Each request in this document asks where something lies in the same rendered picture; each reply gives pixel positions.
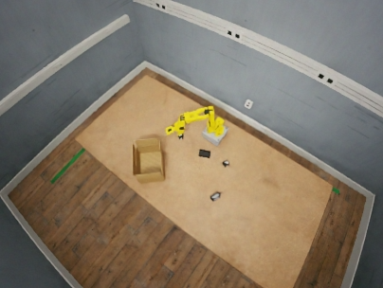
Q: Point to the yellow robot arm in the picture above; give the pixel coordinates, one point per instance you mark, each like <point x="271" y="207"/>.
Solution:
<point x="188" y="117"/>

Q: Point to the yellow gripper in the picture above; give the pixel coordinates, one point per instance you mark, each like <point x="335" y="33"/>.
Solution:
<point x="170" y="129"/>

